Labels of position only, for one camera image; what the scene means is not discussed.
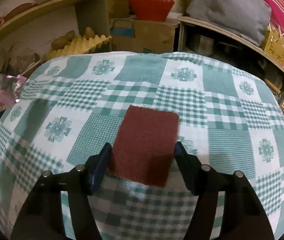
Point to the wooden handled pan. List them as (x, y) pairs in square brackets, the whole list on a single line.
[(273, 87)]

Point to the yellow utensil holder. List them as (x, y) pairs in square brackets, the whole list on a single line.
[(273, 44)]

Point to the grey fabric cover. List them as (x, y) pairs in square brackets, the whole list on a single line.
[(246, 18)]

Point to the red plastic basket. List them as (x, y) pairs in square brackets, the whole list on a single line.
[(151, 10)]

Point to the pink foil wrapper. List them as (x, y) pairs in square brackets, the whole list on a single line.
[(10, 90)]

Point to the wooden wall shelf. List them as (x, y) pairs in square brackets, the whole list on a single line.
[(28, 27)]

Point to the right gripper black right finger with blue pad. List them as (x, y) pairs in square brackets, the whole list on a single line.
[(243, 215)]

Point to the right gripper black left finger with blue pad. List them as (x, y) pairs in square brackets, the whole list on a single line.
[(41, 215)]

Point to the wooden low cabinet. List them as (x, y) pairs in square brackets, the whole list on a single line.
[(206, 39)]

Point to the cardboard box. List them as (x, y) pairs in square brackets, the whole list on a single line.
[(131, 34)]

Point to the green checkered tablecloth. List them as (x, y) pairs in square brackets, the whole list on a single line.
[(71, 106)]

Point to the yellow egg tray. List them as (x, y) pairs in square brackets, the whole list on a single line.
[(80, 45)]

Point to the dark red scouring pad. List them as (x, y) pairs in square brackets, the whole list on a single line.
[(144, 145)]

